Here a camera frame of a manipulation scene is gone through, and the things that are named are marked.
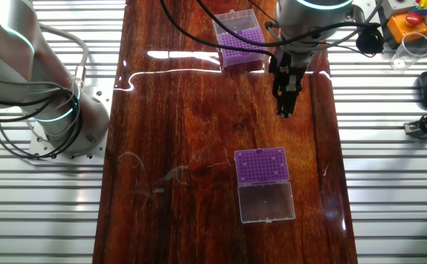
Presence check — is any black round cable plug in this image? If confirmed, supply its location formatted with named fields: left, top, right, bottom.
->
left=355, top=23, right=385, bottom=56

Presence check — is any tall purple pipette tip box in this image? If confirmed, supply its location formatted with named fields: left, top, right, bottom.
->
left=211, top=8, right=269, bottom=70

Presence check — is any grey button box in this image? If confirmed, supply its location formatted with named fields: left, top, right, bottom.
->
left=381, top=0, right=419, bottom=19

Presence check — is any flat purple pipette tip holder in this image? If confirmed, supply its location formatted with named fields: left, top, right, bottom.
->
left=233, top=147, right=297, bottom=224

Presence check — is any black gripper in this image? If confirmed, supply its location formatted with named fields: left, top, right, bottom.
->
left=269, top=49, right=308, bottom=118

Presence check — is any clear plastic cup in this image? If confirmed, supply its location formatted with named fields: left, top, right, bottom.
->
left=390, top=32, right=427, bottom=71

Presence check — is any orange emergency stop box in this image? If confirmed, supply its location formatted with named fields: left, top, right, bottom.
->
left=386, top=10, right=427, bottom=45

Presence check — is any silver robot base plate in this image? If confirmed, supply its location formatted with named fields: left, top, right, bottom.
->
left=28, top=86, right=114, bottom=162

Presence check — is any grey hose with metal connector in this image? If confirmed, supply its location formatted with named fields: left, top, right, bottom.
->
left=37, top=22, right=90, bottom=91

